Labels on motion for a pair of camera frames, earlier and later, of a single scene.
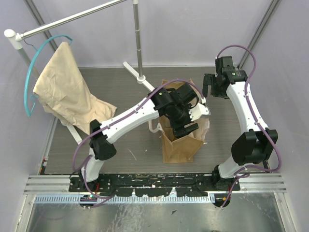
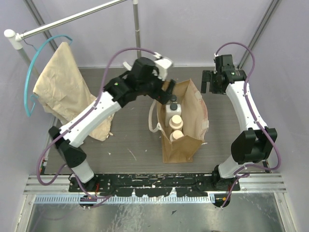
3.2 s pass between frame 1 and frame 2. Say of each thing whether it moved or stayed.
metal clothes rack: stayed
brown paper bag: stayed
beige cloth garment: stayed
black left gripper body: moved
